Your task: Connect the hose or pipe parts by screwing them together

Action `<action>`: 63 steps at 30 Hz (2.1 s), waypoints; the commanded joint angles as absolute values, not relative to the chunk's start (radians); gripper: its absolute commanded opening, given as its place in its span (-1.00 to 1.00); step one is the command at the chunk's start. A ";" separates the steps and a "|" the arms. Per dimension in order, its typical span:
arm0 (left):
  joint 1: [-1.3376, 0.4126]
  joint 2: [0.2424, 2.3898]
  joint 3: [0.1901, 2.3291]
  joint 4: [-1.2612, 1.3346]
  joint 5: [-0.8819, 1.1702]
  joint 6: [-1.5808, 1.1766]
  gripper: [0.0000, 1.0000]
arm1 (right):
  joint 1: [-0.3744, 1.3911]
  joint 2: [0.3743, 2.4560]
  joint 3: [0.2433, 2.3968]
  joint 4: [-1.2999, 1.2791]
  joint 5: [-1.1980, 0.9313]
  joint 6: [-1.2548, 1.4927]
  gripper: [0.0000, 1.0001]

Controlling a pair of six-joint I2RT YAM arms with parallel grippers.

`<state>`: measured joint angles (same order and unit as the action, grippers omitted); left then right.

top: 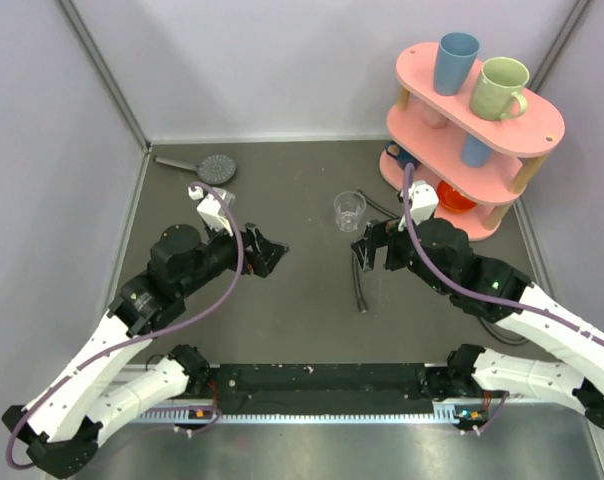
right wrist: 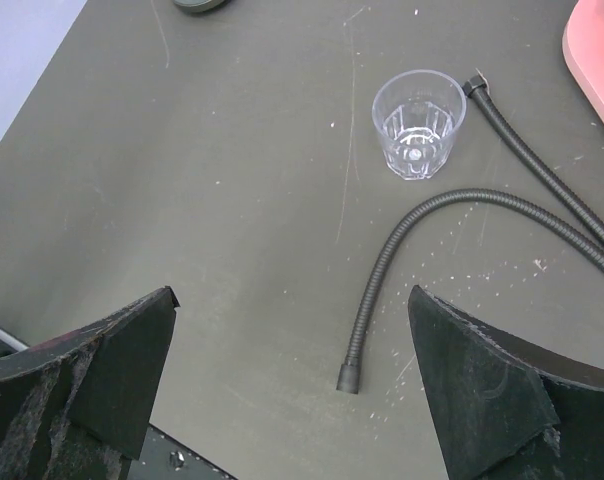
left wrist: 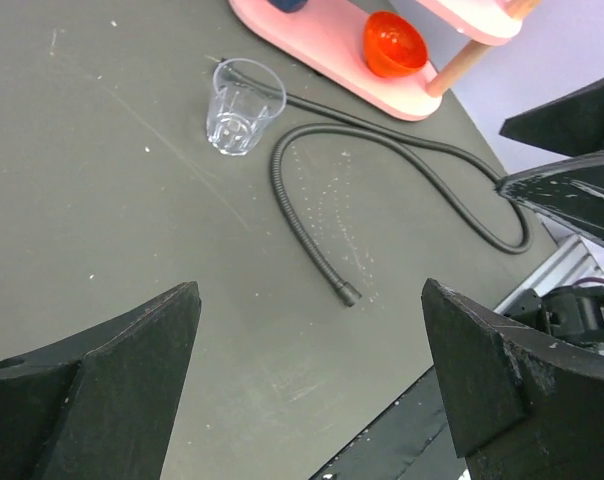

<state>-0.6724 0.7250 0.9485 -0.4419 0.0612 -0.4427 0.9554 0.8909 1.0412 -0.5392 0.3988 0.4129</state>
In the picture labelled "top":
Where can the blue cup middle shelf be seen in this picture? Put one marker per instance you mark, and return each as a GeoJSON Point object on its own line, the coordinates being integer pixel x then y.
{"type": "Point", "coordinates": [475, 153]}

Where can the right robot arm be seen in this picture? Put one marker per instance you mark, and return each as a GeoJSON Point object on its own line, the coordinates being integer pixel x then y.
{"type": "Point", "coordinates": [491, 290]}

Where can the clear plastic cup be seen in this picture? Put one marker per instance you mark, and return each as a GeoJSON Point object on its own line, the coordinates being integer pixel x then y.
{"type": "Point", "coordinates": [349, 209]}

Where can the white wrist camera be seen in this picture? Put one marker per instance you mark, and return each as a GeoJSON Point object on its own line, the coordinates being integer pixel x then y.
{"type": "Point", "coordinates": [210, 210]}
{"type": "Point", "coordinates": [423, 201]}

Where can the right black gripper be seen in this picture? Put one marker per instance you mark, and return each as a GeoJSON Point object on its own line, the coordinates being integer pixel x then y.
{"type": "Point", "coordinates": [380, 234]}

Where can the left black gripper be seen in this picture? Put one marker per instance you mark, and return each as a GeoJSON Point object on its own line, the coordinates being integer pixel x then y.
{"type": "Point", "coordinates": [263, 257]}

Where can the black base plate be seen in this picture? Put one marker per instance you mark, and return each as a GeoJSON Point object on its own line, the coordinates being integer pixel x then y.
{"type": "Point", "coordinates": [320, 389]}

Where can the dark blue mug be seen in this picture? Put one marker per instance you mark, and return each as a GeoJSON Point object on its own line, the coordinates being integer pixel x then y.
{"type": "Point", "coordinates": [401, 156]}

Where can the grey shower head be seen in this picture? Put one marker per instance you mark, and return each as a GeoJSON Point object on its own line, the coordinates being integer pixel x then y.
{"type": "Point", "coordinates": [215, 170]}

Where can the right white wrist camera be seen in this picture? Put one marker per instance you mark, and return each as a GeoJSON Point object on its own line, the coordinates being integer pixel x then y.
{"type": "Point", "coordinates": [423, 201]}

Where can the green mug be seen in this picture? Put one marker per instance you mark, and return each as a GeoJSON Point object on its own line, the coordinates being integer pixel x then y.
{"type": "Point", "coordinates": [498, 91]}

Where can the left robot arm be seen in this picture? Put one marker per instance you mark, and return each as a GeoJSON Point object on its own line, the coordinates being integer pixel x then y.
{"type": "Point", "coordinates": [66, 424]}

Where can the aluminium rail frame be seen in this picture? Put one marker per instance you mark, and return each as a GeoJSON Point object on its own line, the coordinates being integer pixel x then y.
{"type": "Point", "coordinates": [356, 421]}

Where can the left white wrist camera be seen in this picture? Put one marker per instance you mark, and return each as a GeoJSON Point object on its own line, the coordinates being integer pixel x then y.
{"type": "Point", "coordinates": [210, 210]}

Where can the pink three-tier shelf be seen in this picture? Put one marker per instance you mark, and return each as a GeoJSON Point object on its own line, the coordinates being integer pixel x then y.
{"type": "Point", "coordinates": [476, 131]}

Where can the orange bowl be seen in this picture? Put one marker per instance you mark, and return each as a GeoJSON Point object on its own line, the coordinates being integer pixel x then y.
{"type": "Point", "coordinates": [452, 200]}

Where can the blue tumbler on top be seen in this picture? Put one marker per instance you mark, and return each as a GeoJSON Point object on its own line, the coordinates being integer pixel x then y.
{"type": "Point", "coordinates": [457, 52]}

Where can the pink cup middle shelf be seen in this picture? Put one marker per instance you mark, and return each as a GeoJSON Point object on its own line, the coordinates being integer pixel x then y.
{"type": "Point", "coordinates": [432, 118]}

